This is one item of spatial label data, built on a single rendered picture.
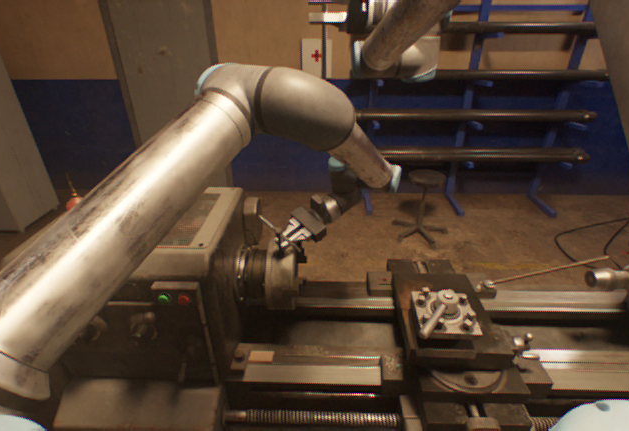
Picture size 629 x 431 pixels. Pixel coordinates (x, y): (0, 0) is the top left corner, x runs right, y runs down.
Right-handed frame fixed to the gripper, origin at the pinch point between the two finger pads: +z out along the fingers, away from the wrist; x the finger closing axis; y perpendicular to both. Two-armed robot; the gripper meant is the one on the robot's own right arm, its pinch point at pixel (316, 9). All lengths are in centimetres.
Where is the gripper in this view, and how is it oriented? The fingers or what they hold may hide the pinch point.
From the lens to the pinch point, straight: 105.2
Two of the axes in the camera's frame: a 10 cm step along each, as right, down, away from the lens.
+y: -0.2, 9.8, -2.0
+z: -10.0, -0.1, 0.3
